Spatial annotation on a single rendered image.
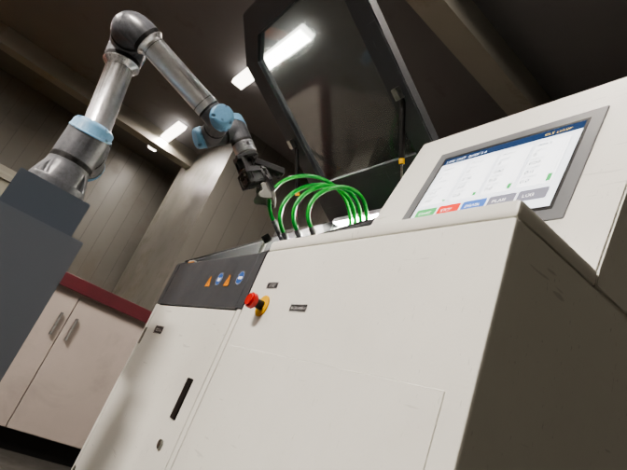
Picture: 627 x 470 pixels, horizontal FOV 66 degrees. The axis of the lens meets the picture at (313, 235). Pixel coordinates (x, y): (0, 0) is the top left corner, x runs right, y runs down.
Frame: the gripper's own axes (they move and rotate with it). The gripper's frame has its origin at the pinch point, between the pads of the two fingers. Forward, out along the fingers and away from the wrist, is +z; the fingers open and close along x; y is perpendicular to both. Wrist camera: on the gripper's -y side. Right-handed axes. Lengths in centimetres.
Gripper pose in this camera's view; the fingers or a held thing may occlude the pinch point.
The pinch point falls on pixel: (273, 204)
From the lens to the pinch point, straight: 166.1
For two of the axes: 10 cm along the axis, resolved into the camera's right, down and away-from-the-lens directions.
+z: 3.9, 9.0, -1.9
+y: -7.9, 2.2, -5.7
